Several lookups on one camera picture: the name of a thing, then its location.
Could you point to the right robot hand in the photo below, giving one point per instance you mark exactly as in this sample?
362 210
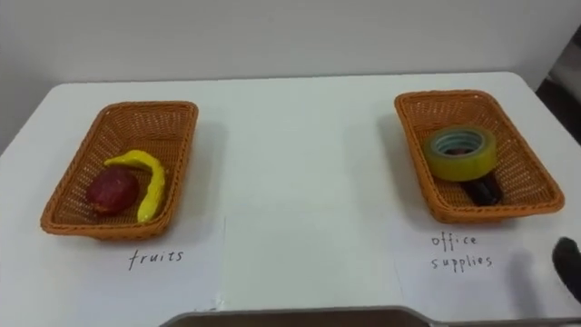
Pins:
569 265

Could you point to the orange wicker basket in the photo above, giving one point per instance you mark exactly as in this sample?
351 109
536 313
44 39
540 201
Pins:
136 127
522 181

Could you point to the black office item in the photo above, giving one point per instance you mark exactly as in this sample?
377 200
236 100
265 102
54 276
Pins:
485 191

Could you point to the yellowish clear tape roll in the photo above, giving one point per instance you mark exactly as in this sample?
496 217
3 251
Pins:
460 165

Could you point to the white desk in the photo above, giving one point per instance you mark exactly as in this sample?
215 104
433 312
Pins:
299 181

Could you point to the yellow banana soft toy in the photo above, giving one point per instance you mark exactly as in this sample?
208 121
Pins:
154 181

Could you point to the red apple soft toy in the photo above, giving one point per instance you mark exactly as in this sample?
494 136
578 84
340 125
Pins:
112 191

